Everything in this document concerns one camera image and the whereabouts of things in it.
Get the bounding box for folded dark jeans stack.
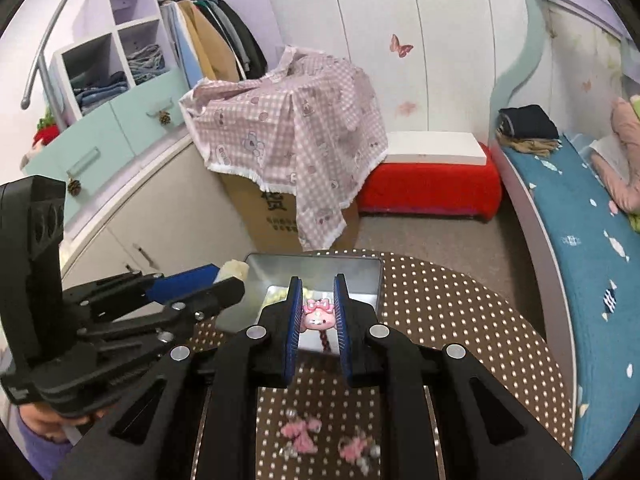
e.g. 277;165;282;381
70;71;130;111

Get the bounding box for metal tin box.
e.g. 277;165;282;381
217;252;385;341

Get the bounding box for white low cabinet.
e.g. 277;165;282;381
60;132;261;291

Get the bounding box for blue printed mattress sheet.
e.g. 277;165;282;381
500;132;640;476

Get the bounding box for white slab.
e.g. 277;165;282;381
384;131;488;165

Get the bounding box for pink bunny hair tie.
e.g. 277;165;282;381
300;297;335;356

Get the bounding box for person's left forearm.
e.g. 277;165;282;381
14;417;76;480

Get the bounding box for folded light jeans stack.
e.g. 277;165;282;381
125;44;166;83

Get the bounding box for grey metal handrail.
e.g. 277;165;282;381
20;0;96;110

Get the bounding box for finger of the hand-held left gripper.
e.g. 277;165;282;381
77;277;247;356
62;266;222;321

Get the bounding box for red knitted plush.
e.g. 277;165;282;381
34;110;62;146

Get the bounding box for dark hanging jackets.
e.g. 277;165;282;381
195;0;268;81

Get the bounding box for pink long pillow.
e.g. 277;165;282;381
590;97;640;211

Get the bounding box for teal bunk bed frame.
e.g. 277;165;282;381
490;0;640;480

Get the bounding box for teal drawer chest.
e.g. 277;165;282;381
22;67;193;241

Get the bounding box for lilac stepped shelf unit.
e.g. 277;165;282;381
50;0;226;121

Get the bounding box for beige plush toy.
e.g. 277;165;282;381
20;140;46;171

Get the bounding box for white pillow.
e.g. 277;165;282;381
587;135;626;161

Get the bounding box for light blue hanging shirt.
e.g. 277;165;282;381
160;2;201;88

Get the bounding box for white wardrobe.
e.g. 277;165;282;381
260;0;531;133

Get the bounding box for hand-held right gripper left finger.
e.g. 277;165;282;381
52;276;306;480

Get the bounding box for brown polka-dot tablecloth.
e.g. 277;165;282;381
190;250;573;480

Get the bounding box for pink checked cloth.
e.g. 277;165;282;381
179;45;390;250

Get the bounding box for folded dark clothes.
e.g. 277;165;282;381
497;105;560;141

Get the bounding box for folded tan cloth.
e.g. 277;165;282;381
496;132;563;156

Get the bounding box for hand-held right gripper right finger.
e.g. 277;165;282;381
332;274;583;480

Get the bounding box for tan hanging coat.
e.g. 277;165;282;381
177;0;241;83

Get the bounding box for cardboard box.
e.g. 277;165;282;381
220;170;361;251

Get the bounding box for pink bow hair clip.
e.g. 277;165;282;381
280;409;321;453
337;430;381;468

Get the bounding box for cream pearl bracelet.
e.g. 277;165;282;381
212;259;249;286

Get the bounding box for person's left hand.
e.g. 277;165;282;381
14;400;108;443

